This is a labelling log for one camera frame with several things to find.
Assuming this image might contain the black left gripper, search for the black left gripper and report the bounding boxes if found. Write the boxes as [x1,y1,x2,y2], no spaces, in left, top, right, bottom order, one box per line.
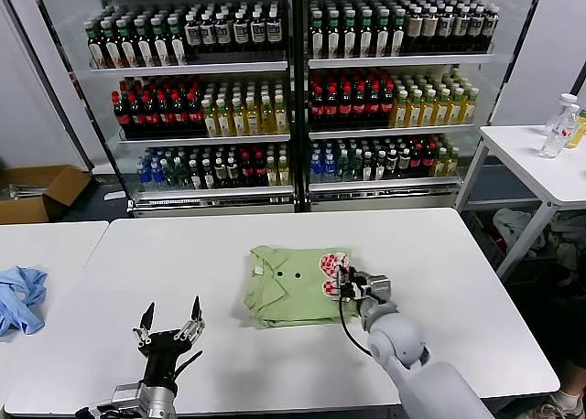
[132,295,206,386]

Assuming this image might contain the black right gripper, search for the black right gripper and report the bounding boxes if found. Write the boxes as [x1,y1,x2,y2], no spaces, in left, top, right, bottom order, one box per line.
[334,262,370,302]

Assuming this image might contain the light green polo shirt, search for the light green polo shirt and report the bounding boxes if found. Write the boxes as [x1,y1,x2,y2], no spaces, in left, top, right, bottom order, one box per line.
[240,244,367,329]

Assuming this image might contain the glass door beverage cooler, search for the glass door beverage cooler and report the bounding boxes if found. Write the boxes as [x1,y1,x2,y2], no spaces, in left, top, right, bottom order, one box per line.
[86,0,298,221]
[297,0,500,214]

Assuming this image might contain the white cooler shelf board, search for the white cooler shelf board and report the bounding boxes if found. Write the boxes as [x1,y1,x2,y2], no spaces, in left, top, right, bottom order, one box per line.
[309,124,475,142]
[89,61,289,76]
[135,185,296,200]
[307,54,496,70]
[309,177,461,194]
[117,134,292,146]

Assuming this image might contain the red cap cola bottle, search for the red cap cola bottle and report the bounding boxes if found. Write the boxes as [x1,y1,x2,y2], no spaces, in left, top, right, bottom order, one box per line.
[309,85,326,128]
[188,91,205,137]
[339,85,355,128]
[366,84,383,127]
[128,94,147,139]
[422,143,437,179]
[143,93,161,138]
[253,152,268,188]
[353,84,369,127]
[113,94,133,139]
[173,92,190,137]
[158,93,176,138]
[239,152,255,188]
[409,144,424,179]
[324,85,341,128]
[381,83,396,127]

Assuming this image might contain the crumpled light blue cloth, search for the crumpled light blue cloth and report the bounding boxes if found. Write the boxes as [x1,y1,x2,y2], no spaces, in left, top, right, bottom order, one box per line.
[0,265,49,338]

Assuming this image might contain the yellow green tea bottle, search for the yellow green tea bottle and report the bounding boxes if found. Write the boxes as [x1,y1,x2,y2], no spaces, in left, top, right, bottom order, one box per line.
[448,88,463,126]
[407,90,423,127]
[434,89,450,126]
[420,89,437,127]
[393,91,409,128]
[461,87,479,125]

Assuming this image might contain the pale grey cloth pile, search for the pale grey cloth pile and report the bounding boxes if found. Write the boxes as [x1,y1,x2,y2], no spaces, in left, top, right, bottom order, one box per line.
[492,207,547,261]

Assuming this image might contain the brown cardboard box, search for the brown cardboard box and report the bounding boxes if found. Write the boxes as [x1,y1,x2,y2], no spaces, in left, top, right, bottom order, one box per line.
[0,164,92,225]

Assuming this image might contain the bundle of metal rods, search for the bundle of metal rods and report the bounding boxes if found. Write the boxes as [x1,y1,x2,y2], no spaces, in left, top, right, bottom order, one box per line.
[0,184,48,204]

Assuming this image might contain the white side table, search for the white side table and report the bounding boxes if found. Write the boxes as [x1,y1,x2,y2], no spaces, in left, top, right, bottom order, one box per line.
[452,124,586,281]

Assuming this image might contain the grey green cloth pile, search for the grey green cloth pile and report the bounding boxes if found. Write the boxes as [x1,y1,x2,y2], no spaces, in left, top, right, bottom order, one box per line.
[548,211,586,270]

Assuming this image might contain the green cap white label bottle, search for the green cap white label bottle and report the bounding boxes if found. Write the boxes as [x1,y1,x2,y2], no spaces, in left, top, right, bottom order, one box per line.
[357,10,374,59]
[341,10,359,59]
[150,18,172,68]
[167,17,189,67]
[389,9,407,58]
[374,9,391,59]
[134,19,156,68]
[309,12,326,59]
[116,20,139,69]
[86,24,107,70]
[101,21,124,70]
[324,11,342,59]

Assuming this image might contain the clear bottle red label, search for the clear bottle red label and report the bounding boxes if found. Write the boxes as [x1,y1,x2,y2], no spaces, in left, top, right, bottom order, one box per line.
[538,104,580,160]

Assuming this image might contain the dark bottle navy label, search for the dark bottle navy label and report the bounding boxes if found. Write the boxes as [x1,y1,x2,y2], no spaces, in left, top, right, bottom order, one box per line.
[468,5,485,54]
[183,15,202,59]
[200,14,219,59]
[215,13,234,59]
[452,6,471,54]
[249,11,267,59]
[266,10,283,59]
[233,12,251,59]
[438,6,455,55]
[483,5,500,53]

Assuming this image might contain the person's bare leg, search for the person's bare leg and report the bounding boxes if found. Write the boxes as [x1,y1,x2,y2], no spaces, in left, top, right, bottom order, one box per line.
[560,361,586,395]

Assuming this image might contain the dark bottle beige label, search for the dark bottle beige label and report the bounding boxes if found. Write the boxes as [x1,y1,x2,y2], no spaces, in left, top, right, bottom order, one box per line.
[421,7,440,55]
[406,7,424,56]

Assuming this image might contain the person's sneaker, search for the person's sneaker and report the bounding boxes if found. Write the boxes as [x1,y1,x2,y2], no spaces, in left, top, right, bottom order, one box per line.
[539,389,581,419]

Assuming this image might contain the open glass cooler door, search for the open glass cooler door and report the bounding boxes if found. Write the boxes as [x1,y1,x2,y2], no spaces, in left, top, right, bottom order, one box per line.
[0,0,136,212]
[475,0,548,127]

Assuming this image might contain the yellow drink bottle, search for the yellow drink bottle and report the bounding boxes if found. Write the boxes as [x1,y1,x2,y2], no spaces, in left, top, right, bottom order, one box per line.
[563,109,586,150]

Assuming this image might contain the clear bottle white cap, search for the clear bottle white cap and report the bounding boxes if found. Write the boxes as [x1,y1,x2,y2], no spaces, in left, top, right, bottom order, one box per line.
[543,93,580,136]

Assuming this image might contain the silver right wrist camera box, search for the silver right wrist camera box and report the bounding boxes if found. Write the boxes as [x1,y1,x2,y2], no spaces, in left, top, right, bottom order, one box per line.
[365,274,394,304]

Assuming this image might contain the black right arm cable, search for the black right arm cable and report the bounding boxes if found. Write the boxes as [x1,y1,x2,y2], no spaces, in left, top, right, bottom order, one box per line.
[337,295,374,359]

